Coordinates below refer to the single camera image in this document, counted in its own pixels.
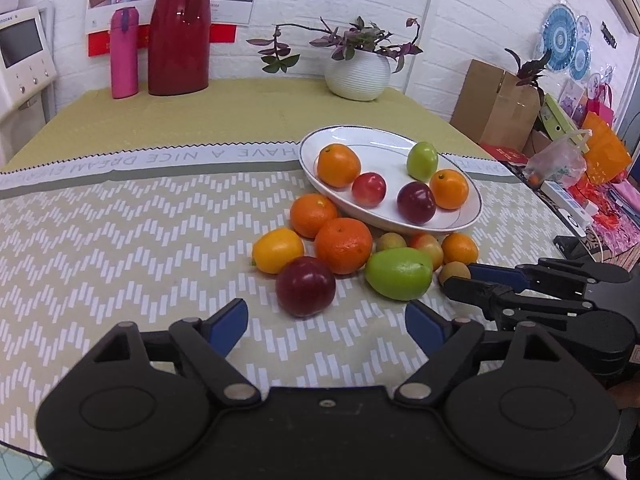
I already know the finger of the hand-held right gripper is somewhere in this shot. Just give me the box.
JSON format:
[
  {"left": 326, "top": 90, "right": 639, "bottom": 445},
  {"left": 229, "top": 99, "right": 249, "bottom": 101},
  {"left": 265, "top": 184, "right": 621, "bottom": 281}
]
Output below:
[
  {"left": 467, "top": 258, "right": 632, "bottom": 295},
  {"left": 444, "top": 277, "right": 626, "bottom": 356}
]

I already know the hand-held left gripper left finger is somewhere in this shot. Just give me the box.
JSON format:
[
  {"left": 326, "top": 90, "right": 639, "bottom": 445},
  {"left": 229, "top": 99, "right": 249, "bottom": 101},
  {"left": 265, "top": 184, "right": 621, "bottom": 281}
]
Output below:
[{"left": 92, "top": 298, "right": 262, "bottom": 408}]

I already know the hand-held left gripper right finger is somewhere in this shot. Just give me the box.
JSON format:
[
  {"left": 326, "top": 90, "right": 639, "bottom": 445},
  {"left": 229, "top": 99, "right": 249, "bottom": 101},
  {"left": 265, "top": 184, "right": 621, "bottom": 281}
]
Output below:
[{"left": 394, "top": 300, "right": 561, "bottom": 406}]

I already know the brown kiwi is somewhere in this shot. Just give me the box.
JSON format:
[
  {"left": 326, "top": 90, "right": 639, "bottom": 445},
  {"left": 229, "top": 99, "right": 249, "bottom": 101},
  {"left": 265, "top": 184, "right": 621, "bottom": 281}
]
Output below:
[{"left": 438, "top": 261, "right": 472, "bottom": 288}]

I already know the round orange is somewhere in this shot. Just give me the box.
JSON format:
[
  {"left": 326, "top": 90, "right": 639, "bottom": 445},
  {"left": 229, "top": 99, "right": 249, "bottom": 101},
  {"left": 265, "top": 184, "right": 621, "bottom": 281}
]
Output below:
[
  {"left": 316, "top": 143, "right": 362, "bottom": 189},
  {"left": 429, "top": 169, "right": 470, "bottom": 210},
  {"left": 441, "top": 232, "right": 480, "bottom": 266}
]

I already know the green mango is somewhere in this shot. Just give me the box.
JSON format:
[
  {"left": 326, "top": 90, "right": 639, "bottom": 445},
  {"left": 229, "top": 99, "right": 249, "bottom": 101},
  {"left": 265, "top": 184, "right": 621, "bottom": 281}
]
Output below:
[{"left": 364, "top": 247, "right": 434, "bottom": 302}]

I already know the white plate with dark rim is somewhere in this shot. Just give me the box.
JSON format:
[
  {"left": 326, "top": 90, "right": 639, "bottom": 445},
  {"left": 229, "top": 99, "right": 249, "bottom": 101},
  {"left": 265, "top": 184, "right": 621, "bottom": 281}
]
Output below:
[{"left": 298, "top": 125, "right": 483, "bottom": 234}]

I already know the red yellow peach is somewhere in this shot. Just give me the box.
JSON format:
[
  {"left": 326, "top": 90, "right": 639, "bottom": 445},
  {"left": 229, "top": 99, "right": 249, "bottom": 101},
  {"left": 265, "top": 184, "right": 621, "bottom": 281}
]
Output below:
[{"left": 409, "top": 233, "right": 444, "bottom": 271}]

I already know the dark purple plum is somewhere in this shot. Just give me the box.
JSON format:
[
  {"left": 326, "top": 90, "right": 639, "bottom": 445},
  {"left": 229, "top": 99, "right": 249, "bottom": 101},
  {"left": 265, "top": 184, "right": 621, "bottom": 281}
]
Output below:
[{"left": 275, "top": 256, "right": 337, "bottom": 318}]

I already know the yellow orange citrus fruit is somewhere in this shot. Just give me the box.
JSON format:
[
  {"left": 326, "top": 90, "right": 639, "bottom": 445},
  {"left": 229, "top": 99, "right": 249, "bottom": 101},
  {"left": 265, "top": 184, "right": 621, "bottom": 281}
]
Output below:
[{"left": 251, "top": 227, "right": 305, "bottom": 275}]

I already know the small yellow green fruit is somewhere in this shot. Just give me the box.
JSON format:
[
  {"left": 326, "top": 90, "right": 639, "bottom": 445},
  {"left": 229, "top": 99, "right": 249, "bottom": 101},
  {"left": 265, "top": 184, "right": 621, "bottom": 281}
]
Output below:
[{"left": 375, "top": 232, "right": 407, "bottom": 253}]

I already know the reddish orange tangerine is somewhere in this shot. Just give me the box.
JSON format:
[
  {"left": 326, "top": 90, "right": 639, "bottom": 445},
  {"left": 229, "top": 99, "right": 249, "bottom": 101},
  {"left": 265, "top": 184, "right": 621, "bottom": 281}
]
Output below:
[
  {"left": 314, "top": 217, "right": 374, "bottom": 276},
  {"left": 290, "top": 193, "right": 340, "bottom": 239}
]

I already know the green apple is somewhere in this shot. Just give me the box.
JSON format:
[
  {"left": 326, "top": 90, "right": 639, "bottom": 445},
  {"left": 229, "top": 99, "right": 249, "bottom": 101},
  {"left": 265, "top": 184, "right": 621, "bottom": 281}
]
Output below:
[{"left": 406, "top": 141, "right": 439, "bottom": 182}]

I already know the red apple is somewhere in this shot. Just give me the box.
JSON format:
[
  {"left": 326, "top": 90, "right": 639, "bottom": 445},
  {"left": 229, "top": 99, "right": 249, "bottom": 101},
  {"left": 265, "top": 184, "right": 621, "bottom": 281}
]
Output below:
[{"left": 351, "top": 172, "right": 387, "bottom": 208}]

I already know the white power strip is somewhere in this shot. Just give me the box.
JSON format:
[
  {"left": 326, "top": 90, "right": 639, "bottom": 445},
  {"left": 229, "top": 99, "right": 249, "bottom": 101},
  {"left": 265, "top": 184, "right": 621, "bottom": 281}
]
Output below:
[{"left": 540, "top": 180, "right": 596, "bottom": 233}]

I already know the pink fabric pile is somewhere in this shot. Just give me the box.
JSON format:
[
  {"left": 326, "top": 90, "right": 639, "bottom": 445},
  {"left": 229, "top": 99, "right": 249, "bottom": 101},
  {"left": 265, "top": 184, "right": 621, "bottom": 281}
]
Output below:
[{"left": 595, "top": 180, "right": 640, "bottom": 256}]

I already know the red envelope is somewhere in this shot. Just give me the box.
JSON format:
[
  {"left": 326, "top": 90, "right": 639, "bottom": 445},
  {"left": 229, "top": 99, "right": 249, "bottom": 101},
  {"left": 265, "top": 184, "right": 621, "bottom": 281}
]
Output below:
[{"left": 480, "top": 142, "right": 528, "bottom": 166}]

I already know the clear plastic bag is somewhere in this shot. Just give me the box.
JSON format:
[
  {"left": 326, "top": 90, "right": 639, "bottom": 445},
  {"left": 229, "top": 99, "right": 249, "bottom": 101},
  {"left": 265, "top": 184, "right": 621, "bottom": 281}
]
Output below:
[{"left": 522, "top": 129, "right": 593, "bottom": 190}]

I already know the beige chevron cloth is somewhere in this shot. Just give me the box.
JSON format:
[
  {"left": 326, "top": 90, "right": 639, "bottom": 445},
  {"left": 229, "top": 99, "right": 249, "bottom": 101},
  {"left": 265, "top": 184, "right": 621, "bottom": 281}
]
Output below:
[{"left": 0, "top": 140, "right": 591, "bottom": 456}]

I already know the orange bag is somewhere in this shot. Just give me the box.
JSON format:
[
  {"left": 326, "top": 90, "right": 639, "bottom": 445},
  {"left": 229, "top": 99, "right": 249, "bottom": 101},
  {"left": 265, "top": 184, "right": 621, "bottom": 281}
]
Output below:
[{"left": 580, "top": 111, "right": 633, "bottom": 186}]

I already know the green box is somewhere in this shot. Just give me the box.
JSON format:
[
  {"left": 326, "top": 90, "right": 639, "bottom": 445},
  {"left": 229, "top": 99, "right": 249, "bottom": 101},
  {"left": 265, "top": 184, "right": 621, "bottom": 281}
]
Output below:
[{"left": 537, "top": 92, "right": 581, "bottom": 141}]

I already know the brown cardboard box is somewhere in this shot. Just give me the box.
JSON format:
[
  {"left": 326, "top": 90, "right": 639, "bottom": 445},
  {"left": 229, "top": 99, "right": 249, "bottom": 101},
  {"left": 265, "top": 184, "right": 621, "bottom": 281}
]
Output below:
[{"left": 450, "top": 58, "right": 541, "bottom": 147}]

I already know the pink gift bag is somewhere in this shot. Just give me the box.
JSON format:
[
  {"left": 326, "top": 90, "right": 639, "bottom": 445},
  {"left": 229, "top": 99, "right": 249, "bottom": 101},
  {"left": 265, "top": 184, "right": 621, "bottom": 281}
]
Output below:
[{"left": 585, "top": 82, "right": 618, "bottom": 121}]

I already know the dark purple leafy plant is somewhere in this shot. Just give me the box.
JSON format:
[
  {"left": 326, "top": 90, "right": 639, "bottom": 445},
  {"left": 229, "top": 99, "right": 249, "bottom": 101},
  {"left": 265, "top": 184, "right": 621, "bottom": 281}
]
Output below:
[{"left": 505, "top": 48, "right": 553, "bottom": 106}]

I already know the olive green tablecloth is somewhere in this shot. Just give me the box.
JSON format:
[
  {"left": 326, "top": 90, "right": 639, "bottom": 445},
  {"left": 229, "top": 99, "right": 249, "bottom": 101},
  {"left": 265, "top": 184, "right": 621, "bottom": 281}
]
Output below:
[{"left": 0, "top": 76, "right": 493, "bottom": 171}]

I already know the purple plant in white pot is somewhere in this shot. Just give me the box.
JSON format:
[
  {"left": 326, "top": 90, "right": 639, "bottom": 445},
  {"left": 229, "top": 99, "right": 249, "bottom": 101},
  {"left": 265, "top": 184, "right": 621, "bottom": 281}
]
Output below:
[{"left": 246, "top": 16, "right": 423, "bottom": 101}]

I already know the large blue decorative plate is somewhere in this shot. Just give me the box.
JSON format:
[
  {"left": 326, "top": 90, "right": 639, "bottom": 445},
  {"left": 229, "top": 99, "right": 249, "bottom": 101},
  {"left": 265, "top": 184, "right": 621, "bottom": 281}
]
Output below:
[{"left": 542, "top": 4, "right": 576, "bottom": 71}]

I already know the pink bottle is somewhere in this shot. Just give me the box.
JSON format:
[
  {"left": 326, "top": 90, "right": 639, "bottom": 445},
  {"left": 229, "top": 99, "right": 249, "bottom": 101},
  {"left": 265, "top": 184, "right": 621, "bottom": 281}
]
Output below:
[{"left": 110, "top": 6, "right": 139, "bottom": 100}]

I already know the red thermos jug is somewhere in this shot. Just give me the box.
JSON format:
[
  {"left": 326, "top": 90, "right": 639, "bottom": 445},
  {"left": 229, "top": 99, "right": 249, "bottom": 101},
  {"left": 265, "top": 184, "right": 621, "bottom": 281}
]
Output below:
[{"left": 147, "top": 0, "right": 211, "bottom": 97}]

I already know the white appliance with screen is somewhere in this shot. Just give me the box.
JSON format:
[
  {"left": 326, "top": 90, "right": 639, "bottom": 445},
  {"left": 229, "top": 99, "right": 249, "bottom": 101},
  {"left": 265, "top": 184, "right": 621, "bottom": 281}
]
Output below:
[{"left": 0, "top": 4, "right": 58, "bottom": 121}]

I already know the red strip on wall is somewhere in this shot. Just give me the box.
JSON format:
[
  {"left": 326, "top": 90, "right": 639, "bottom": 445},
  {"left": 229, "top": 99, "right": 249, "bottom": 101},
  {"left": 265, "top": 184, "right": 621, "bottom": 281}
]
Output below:
[{"left": 87, "top": 24, "right": 237, "bottom": 57}]

